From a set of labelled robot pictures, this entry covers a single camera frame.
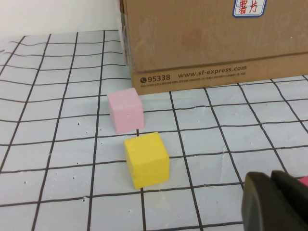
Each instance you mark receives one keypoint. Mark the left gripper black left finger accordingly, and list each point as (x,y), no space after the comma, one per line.
(257,207)

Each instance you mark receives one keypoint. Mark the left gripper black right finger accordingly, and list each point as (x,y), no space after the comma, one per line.
(296,202)

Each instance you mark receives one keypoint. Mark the red foam cube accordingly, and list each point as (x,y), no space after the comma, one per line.
(304,181)

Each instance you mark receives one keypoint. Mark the yellow foam cube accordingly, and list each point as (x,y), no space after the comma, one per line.
(146,163)

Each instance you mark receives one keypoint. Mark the pink foam cube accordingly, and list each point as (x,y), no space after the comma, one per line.
(125,113)

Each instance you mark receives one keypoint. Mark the cardboard box with sticker label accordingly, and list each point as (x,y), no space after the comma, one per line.
(204,43)

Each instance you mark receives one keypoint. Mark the white black-checked tablecloth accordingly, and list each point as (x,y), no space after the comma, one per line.
(60,156)

